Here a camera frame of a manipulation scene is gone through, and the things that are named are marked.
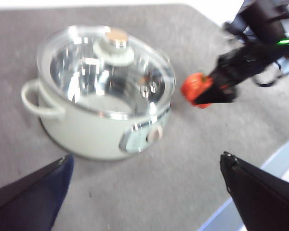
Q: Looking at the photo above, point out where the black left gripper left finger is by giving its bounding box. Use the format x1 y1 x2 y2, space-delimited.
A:
0 154 75 231

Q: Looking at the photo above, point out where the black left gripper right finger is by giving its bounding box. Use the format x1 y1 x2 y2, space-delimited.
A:
219 151 289 231

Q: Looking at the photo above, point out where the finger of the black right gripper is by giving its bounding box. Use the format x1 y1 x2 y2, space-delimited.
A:
194 86 239 105
203 68 232 84

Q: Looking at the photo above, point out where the small orange pumpkin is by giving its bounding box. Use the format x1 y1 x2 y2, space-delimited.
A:
180 71 214 109

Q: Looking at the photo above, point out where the glass lid with green knob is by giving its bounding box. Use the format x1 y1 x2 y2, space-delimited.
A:
36 25 176 120

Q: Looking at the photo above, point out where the pale green electric cooking pot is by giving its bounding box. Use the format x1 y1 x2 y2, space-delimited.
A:
21 72 172 161

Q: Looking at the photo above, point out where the black cable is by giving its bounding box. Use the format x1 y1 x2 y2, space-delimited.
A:
254 61 289 88

